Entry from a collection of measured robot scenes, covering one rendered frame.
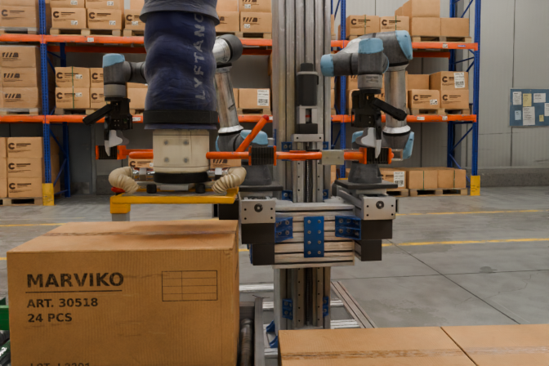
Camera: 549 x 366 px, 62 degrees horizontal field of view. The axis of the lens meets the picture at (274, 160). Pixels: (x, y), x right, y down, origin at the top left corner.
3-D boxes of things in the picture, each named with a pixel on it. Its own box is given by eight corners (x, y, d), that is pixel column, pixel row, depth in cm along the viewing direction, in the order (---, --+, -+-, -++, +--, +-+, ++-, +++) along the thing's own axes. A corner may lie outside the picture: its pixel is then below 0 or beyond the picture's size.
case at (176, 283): (11, 397, 123) (5, 251, 120) (71, 332, 162) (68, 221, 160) (234, 390, 125) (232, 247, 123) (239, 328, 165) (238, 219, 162)
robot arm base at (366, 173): (343, 180, 210) (344, 158, 209) (375, 179, 212) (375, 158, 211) (353, 183, 195) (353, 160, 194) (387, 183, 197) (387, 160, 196)
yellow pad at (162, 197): (110, 204, 126) (110, 186, 126) (122, 198, 136) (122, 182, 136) (234, 203, 127) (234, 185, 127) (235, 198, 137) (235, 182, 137)
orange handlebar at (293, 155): (91, 161, 136) (90, 149, 136) (121, 157, 167) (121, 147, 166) (396, 161, 139) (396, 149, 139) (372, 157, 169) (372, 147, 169)
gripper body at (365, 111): (350, 128, 145) (351, 91, 145) (377, 128, 146) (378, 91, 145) (354, 128, 138) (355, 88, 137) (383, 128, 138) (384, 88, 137)
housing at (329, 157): (321, 165, 138) (321, 150, 138) (319, 163, 145) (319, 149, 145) (344, 165, 138) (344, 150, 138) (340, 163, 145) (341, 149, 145)
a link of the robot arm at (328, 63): (350, 33, 193) (317, 51, 151) (376, 31, 189) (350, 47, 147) (351, 60, 197) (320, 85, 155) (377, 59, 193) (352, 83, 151)
